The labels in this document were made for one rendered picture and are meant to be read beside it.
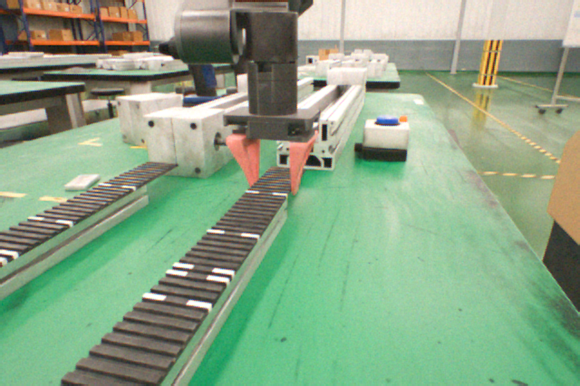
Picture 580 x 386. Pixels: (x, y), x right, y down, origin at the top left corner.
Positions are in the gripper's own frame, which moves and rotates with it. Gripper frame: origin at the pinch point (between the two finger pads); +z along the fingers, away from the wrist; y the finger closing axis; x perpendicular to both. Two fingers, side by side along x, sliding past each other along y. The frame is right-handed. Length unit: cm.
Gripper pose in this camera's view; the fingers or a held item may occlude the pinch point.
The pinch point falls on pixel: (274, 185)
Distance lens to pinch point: 46.6
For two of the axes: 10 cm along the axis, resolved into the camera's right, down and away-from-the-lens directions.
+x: -2.5, 3.6, -9.0
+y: -9.7, -0.9, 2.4
